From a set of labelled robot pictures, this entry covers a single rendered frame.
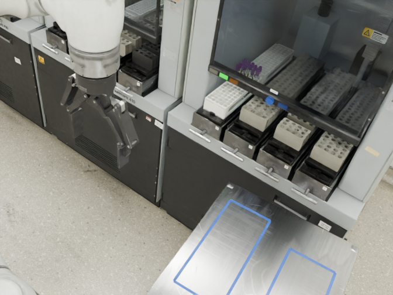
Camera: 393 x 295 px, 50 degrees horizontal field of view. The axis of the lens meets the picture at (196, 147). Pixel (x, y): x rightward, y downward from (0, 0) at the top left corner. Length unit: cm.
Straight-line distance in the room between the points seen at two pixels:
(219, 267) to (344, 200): 61
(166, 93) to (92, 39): 117
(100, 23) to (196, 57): 99
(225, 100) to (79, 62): 98
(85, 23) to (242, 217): 83
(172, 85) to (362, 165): 82
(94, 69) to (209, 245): 68
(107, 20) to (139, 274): 158
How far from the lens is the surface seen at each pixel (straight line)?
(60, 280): 215
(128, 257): 218
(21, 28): 234
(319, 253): 134
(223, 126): 164
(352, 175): 160
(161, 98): 185
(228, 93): 172
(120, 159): 90
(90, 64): 77
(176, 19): 167
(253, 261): 126
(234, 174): 173
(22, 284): 106
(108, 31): 73
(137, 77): 182
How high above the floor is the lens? 186
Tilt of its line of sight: 44 degrees down
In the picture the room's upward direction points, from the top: 10 degrees clockwise
